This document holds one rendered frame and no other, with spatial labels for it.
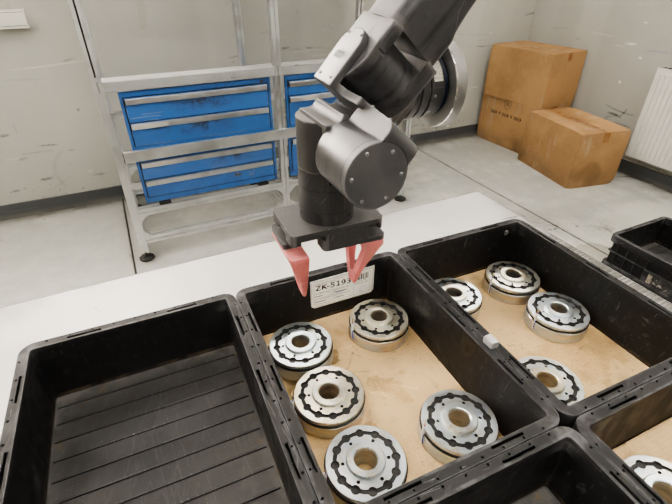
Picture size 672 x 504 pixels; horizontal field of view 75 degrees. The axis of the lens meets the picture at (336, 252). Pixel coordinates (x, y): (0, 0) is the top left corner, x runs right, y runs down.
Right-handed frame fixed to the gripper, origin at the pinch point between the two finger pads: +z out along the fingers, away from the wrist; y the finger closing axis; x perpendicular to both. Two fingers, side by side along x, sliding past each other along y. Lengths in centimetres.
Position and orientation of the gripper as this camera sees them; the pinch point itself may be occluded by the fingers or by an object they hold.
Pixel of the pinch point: (327, 280)
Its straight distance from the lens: 51.7
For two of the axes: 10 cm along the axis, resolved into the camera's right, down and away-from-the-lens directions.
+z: 0.0, 8.3, 5.6
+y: 9.2, -2.2, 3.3
